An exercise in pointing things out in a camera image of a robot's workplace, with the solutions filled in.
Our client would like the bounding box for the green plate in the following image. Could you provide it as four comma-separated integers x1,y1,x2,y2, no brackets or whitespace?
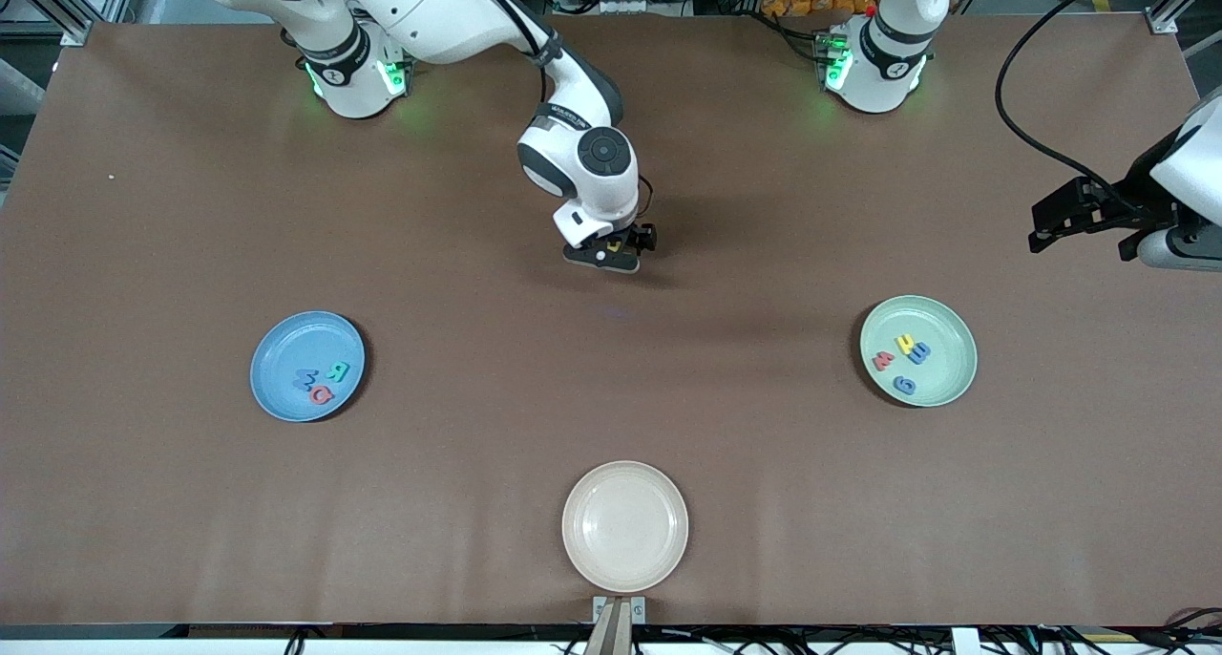
859,295,979,409

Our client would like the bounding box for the beige plate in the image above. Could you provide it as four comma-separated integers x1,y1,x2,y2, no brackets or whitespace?
561,460,689,595

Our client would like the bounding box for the blue plate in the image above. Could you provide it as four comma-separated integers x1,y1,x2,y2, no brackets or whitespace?
250,311,367,423

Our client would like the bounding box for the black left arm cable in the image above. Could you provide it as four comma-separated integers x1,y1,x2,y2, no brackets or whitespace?
995,0,1161,219

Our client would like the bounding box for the aluminium frame profile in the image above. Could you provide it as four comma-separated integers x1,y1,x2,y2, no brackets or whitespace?
1148,0,1222,35
19,0,125,47

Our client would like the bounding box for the grey metal camera mount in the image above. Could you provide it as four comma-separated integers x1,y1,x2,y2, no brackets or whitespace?
592,595,646,655

